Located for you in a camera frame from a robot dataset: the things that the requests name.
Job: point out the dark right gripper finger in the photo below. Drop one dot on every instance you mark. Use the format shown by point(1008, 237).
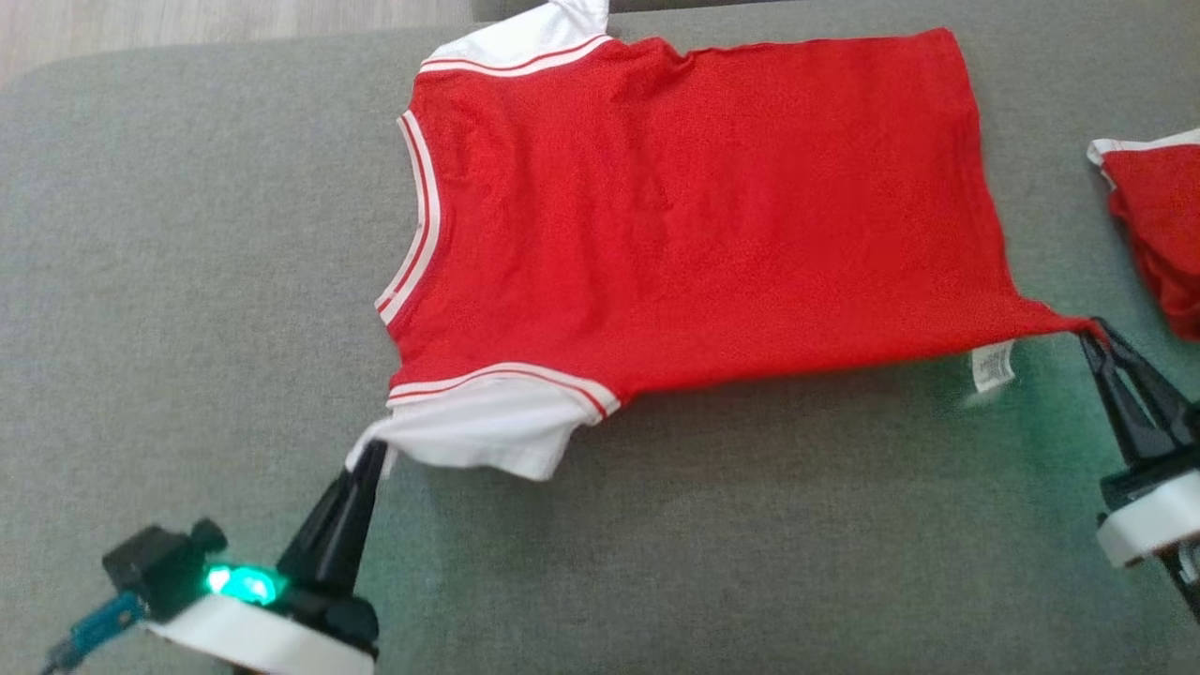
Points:
point(1162, 412)
point(1125, 422)

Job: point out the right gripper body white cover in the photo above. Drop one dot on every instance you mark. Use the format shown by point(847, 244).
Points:
point(1153, 520)

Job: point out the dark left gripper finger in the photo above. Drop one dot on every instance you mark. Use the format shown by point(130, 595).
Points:
point(319, 539)
point(356, 534)

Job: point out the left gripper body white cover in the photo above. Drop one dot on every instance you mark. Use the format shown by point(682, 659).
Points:
point(272, 637)

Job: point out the red shorts with white waistband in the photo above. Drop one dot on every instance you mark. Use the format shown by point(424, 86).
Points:
point(1167, 234)

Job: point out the red jersey shirt with lettering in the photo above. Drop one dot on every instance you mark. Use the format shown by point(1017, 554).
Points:
point(656, 234)

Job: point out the large grey sofa seat cushion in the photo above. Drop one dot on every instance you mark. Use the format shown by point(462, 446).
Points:
point(187, 281)

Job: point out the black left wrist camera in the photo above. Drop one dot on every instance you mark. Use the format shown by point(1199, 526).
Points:
point(155, 567)

